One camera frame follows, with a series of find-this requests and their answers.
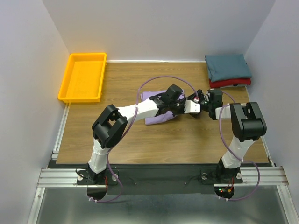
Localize purple t shirt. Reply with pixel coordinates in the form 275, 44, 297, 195
140, 90, 174, 126

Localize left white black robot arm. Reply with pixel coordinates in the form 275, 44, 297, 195
86, 84, 185, 184

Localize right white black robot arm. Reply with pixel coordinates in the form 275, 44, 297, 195
185, 89, 267, 183

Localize folded teal t shirt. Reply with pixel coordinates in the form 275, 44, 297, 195
205, 54, 252, 82

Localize folded red t shirt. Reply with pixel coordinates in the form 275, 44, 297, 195
208, 78, 251, 88

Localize yellow plastic bin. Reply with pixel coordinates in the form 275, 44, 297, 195
57, 53, 107, 103

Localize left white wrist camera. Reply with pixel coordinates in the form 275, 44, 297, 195
184, 100, 201, 114

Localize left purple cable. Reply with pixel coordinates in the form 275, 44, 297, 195
87, 76, 200, 204

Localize purple cable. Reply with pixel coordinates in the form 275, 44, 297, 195
218, 90, 261, 203
87, 76, 200, 204

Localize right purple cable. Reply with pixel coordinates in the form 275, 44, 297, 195
218, 90, 261, 203

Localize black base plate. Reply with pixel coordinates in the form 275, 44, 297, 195
76, 164, 242, 196

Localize aluminium frame rail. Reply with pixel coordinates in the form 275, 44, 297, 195
29, 104, 288, 224

